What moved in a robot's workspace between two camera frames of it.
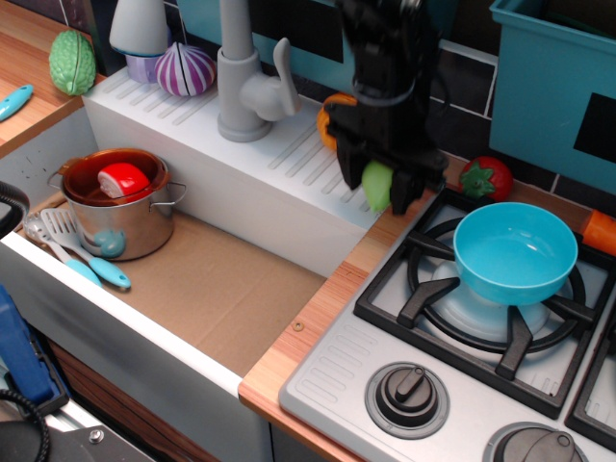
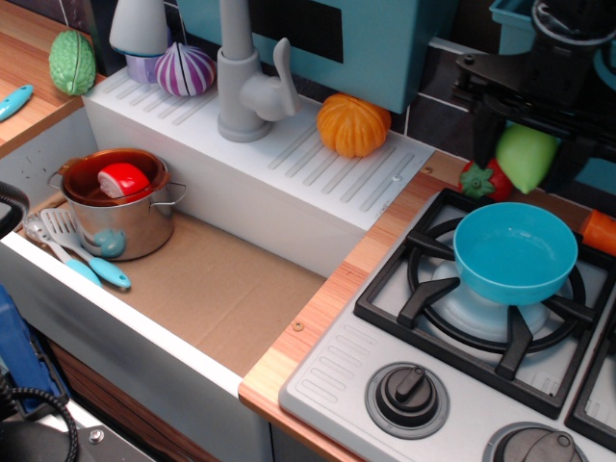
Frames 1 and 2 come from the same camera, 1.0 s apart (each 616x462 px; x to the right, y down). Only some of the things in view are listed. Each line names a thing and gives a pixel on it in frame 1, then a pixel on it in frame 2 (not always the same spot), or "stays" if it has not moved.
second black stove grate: [577, 418] stays
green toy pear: [376, 182] to [525, 155]
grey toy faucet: [248, 100] stays
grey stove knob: [406, 400] stays
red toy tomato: [485, 177] stays
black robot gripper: [396, 134] to [555, 90]
